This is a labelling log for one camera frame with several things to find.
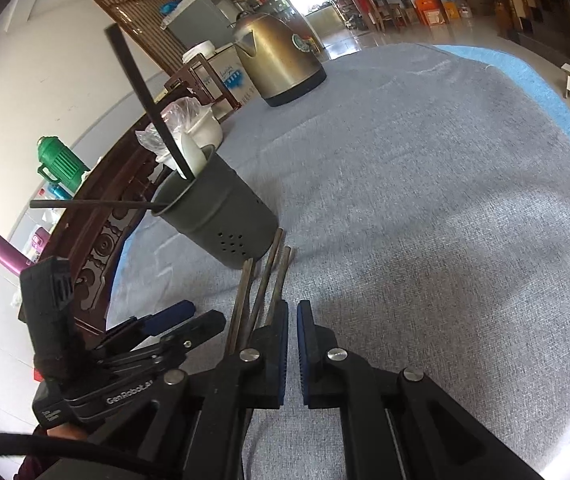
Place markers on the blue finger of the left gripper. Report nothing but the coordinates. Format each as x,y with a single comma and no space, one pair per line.
135,330
182,338

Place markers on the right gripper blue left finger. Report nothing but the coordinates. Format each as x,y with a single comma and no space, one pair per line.
201,421

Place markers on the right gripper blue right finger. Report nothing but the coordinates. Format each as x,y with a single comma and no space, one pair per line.
396,425

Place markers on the dark metal utensil holder cup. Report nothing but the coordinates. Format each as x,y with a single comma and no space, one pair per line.
218,212

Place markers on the white plastic spoon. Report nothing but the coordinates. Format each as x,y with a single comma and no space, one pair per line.
192,154

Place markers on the carved dark wooden sideboard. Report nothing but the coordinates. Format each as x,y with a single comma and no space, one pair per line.
91,239

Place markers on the purple thermos bottle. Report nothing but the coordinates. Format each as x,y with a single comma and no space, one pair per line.
12,259

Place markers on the blue water bottle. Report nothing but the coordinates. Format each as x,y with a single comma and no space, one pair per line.
58,191

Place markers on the green thermos flask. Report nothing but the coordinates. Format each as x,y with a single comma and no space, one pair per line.
58,164

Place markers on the white plastic basin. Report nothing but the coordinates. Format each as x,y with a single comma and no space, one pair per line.
206,130

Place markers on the clear plastic bag with bowls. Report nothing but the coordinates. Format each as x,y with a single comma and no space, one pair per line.
179,116

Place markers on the grey tablecloth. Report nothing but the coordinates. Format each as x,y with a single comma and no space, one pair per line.
509,368

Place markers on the cardboard appliance box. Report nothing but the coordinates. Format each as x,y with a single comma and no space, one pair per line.
226,64

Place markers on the grey refrigerator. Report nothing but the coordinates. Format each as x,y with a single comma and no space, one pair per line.
195,21

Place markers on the blue underlay cloth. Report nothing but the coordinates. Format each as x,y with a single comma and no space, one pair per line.
415,178

